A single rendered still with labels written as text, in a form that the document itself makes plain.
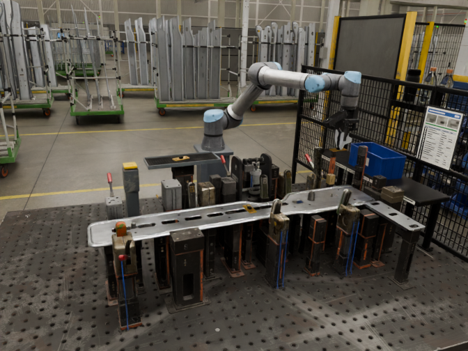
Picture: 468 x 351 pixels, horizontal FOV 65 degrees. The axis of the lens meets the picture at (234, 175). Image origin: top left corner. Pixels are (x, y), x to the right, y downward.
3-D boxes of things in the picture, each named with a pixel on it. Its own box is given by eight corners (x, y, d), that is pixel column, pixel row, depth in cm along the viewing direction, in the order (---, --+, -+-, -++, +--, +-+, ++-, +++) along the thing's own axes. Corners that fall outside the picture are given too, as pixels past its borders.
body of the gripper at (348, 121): (358, 131, 175) (362, 106, 171) (343, 132, 172) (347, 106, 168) (347, 128, 182) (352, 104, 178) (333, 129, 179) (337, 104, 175)
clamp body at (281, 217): (271, 292, 163) (277, 223, 150) (259, 276, 173) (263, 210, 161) (289, 287, 166) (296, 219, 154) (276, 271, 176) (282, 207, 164)
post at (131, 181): (129, 251, 188) (122, 171, 173) (127, 244, 195) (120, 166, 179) (144, 248, 191) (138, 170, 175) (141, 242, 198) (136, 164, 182)
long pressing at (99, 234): (88, 253, 136) (88, 249, 135) (86, 225, 155) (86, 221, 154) (379, 202, 186) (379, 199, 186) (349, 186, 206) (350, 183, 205)
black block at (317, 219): (311, 280, 172) (318, 225, 161) (299, 267, 181) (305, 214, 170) (325, 276, 175) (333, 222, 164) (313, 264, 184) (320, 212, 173)
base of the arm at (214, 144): (198, 145, 231) (198, 129, 228) (221, 143, 236) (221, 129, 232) (204, 152, 218) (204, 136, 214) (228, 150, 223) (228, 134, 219)
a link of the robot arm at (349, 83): (348, 70, 173) (365, 72, 167) (345, 94, 177) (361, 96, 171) (340, 71, 167) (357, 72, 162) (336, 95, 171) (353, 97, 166)
